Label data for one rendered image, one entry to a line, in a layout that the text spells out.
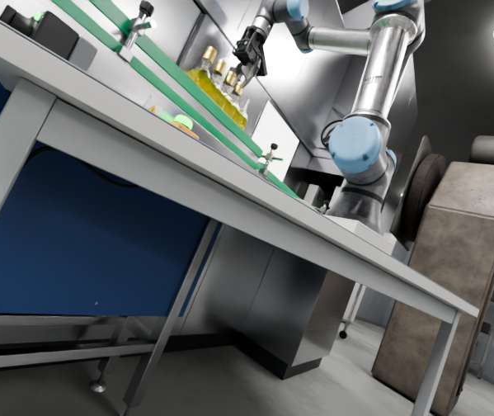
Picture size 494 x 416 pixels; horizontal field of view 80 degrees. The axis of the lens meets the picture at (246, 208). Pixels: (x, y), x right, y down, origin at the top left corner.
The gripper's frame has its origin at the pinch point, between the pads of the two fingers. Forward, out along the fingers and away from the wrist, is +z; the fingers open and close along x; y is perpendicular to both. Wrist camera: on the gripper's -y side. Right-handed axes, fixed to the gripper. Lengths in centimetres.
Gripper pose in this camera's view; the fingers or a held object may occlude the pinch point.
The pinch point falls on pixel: (240, 86)
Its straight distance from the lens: 117.4
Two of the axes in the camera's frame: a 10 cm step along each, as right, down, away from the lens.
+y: -5.3, -3.1, -7.9
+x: 7.6, 2.5, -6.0
